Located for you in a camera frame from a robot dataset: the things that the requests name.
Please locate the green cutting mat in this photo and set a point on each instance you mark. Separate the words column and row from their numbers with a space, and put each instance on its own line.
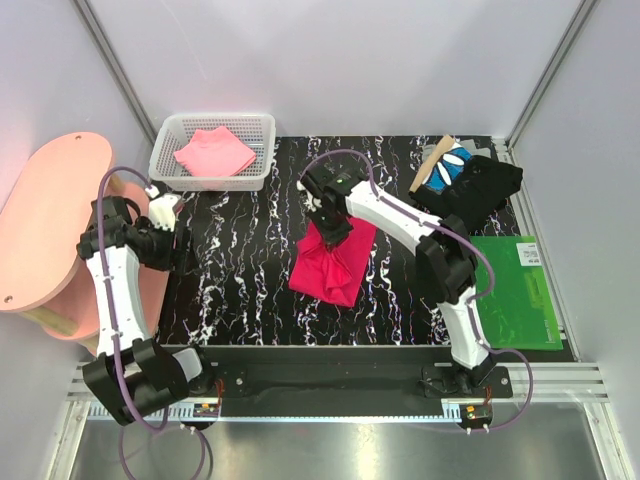
column 518, row 313

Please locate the light pink folded t-shirt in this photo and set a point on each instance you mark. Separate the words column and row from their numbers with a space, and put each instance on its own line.
column 215, row 153

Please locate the white slotted cable duct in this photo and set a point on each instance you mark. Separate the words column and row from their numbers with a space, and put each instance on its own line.
column 197, row 412

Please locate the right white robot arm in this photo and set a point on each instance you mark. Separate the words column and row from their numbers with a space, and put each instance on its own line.
column 444, row 257

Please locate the grey folded t-shirt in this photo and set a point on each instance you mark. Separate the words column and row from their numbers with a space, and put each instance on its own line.
column 468, row 145

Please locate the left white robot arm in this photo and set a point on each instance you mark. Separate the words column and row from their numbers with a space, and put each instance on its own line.
column 132, row 375

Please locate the pink three-tier wooden shelf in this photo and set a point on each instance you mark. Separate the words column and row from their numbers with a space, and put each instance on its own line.
column 42, row 278

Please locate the black folded t-shirt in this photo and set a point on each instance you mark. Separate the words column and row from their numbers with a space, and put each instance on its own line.
column 482, row 188

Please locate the aluminium rail frame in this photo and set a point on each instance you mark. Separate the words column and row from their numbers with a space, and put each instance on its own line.
column 573, row 383

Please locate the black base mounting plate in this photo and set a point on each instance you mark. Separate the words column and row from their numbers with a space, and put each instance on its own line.
column 344, row 383

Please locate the tan folded t-shirt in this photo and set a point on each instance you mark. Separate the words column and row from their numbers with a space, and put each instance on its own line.
column 430, row 163

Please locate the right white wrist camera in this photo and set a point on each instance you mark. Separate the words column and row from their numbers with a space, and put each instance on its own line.
column 309, row 200

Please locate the white plastic mesh basket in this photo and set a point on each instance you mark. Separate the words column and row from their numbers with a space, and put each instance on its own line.
column 257, row 131

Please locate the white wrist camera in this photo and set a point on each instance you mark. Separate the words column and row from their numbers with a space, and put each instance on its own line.
column 163, row 209
column 309, row 200

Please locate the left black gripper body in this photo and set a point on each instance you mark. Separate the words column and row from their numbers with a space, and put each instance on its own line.
column 157, row 251

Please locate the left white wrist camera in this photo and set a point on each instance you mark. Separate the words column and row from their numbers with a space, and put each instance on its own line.
column 163, row 209

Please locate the crimson red t-shirt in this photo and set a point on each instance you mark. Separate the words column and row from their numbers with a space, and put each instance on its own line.
column 333, row 276

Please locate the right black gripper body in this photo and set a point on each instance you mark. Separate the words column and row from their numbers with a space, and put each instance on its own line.
column 333, row 228

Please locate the blue white graphic t-shirt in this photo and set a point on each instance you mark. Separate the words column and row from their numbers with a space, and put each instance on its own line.
column 447, row 169

